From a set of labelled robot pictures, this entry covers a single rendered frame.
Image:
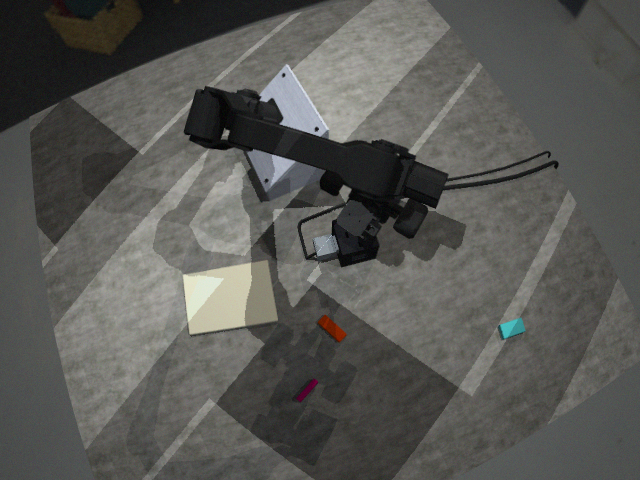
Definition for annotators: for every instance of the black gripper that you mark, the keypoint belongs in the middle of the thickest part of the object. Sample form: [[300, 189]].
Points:
[[409, 219]]

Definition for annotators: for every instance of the magenta rectangular bar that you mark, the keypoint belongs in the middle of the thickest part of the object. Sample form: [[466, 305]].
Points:
[[307, 390]]

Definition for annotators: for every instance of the teal rectangular block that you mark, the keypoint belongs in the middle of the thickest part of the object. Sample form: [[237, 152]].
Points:
[[511, 328]]

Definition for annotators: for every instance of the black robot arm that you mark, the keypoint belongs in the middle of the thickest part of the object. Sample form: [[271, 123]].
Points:
[[374, 170]]

